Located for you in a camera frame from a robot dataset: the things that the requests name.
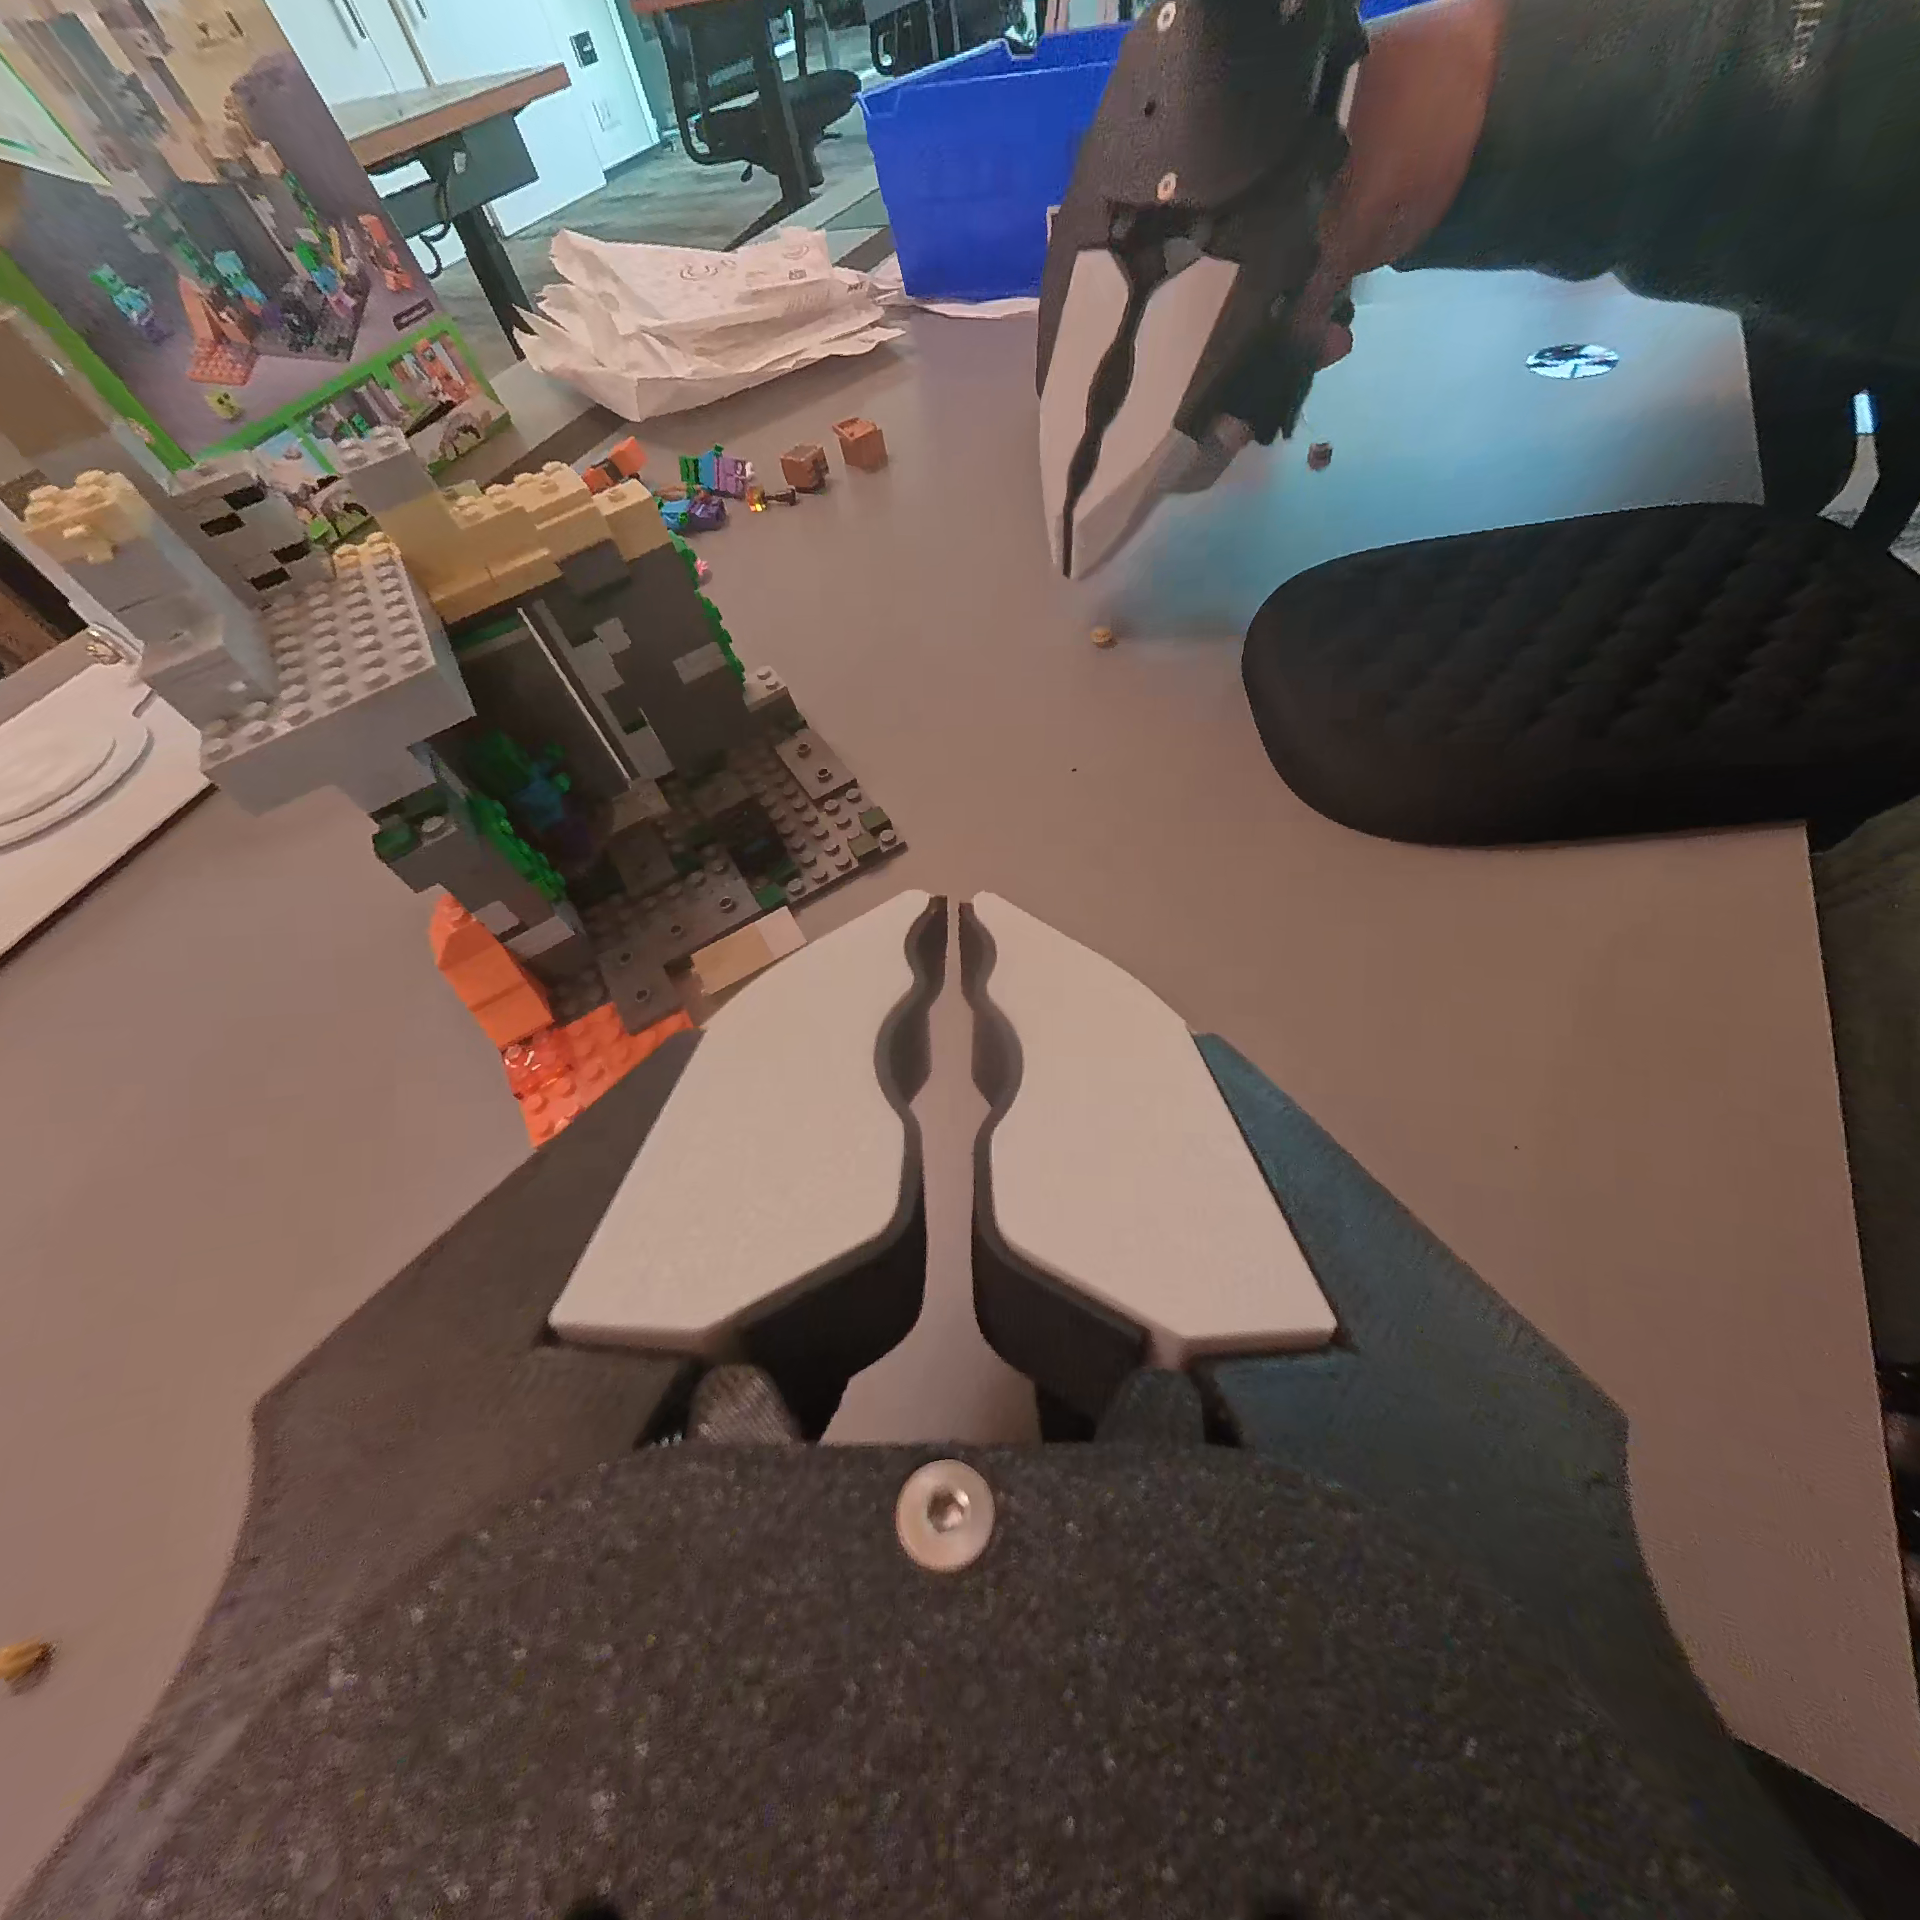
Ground grey desk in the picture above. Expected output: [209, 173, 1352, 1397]
[0, 241, 1920, 1877]

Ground black wrist rest pad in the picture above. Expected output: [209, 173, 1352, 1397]
[1241, 502, 1920, 849]

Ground black office chair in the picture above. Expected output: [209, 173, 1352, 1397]
[681, 67, 864, 227]

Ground toy brick building model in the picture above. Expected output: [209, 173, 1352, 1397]
[24, 427, 911, 1149]

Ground blue plastic bin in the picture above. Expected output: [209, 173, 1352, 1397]
[857, 24, 1143, 301]

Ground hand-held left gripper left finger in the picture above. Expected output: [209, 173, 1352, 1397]
[546, 890, 951, 1438]

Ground person's dark green hoodie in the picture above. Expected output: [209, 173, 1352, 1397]
[1808, 803, 1920, 1594]

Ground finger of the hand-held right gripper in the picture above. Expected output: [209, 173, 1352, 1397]
[1035, 244, 1138, 578]
[1070, 258, 1243, 582]

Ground tan white toy brick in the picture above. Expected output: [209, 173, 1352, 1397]
[689, 915, 812, 998]

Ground purple toy pieces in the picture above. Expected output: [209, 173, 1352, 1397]
[651, 443, 760, 536]

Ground wooden office table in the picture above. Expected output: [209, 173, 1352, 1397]
[330, 65, 576, 362]

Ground person's right hand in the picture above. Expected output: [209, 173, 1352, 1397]
[1334, 0, 1510, 284]

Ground white flat board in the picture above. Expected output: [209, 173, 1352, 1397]
[0, 630, 212, 963]

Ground green zombie toy minifigure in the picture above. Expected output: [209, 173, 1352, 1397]
[465, 736, 608, 881]

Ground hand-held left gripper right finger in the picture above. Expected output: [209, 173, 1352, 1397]
[956, 892, 1340, 1438]

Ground printed toy box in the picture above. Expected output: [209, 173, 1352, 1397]
[0, 0, 512, 482]

